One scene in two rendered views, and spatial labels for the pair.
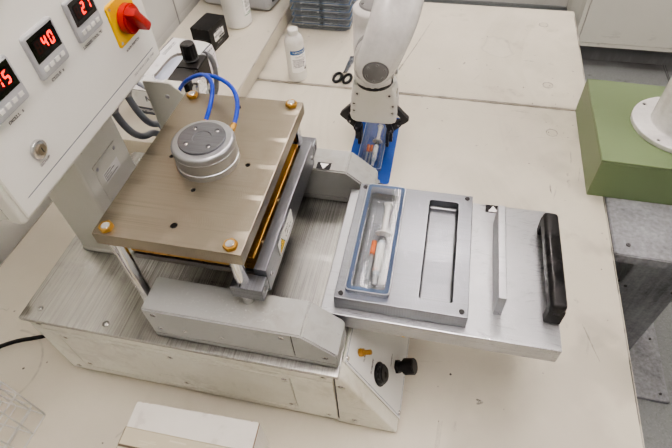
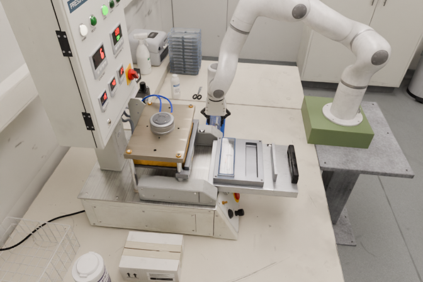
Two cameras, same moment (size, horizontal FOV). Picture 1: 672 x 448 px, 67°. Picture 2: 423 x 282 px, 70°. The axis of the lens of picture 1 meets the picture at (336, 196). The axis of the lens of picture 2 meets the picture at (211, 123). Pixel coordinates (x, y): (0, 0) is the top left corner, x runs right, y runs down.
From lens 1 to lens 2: 0.40 m
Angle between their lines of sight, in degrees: 11
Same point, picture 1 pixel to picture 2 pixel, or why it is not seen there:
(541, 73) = (285, 93)
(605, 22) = (314, 70)
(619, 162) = (318, 128)
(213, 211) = (169, 145)
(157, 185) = (144, 136)
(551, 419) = (298, 230)
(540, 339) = (290, 189)
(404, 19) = (230, 73)
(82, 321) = (106, 196)
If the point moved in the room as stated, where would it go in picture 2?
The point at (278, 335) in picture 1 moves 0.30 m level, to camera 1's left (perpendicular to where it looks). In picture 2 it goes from (194, 192) to (93, 204)
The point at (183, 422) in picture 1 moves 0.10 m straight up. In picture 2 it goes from (150, 237) to (146, 219)
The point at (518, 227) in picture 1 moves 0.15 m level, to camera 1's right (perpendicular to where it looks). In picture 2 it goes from (279, 151) to (318, 146)
